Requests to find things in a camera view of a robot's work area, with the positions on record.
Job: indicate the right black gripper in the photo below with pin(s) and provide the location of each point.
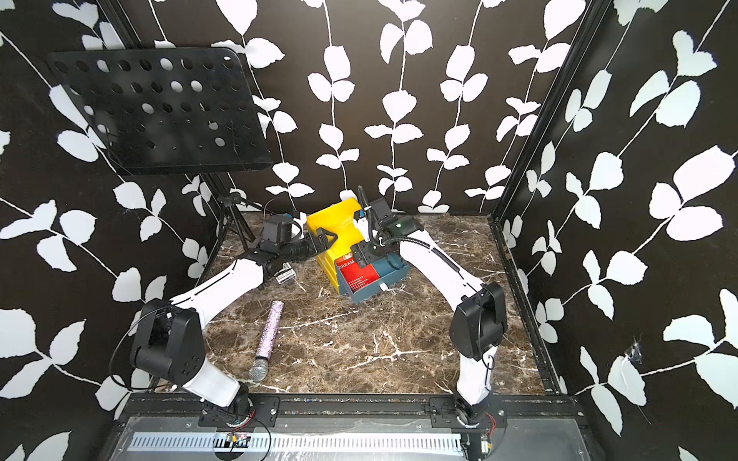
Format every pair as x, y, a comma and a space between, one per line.
361, 254

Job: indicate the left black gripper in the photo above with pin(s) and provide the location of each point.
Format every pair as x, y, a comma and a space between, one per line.
322, 244

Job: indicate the yellow drawer cabinet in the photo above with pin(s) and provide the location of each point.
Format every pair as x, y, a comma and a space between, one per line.
338, 221

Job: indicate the teal top drawer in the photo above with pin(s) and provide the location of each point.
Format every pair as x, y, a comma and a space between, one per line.
392, 269

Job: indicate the red dream postcard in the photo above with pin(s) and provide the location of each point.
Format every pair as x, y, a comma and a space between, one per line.
351, 277

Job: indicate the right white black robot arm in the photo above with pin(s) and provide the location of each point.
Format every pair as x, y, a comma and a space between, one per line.
479, 315

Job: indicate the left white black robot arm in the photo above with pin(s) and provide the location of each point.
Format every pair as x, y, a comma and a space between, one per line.
169, 341

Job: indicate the small clear card box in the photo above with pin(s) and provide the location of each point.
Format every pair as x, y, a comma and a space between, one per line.
285, 274

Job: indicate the black tripod stand legs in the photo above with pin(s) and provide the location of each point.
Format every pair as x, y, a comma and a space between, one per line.
230, 218

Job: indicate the glitter purple microphone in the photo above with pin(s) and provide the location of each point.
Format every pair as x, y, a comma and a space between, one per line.
259, 369

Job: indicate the black perforated music stand tray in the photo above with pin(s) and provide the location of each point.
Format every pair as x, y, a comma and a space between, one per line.
166, 111

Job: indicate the black base rail with mounts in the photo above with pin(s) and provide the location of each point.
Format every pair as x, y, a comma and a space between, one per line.
167, 422

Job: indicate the white slotted cable duct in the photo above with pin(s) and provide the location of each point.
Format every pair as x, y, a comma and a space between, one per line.
261, 442

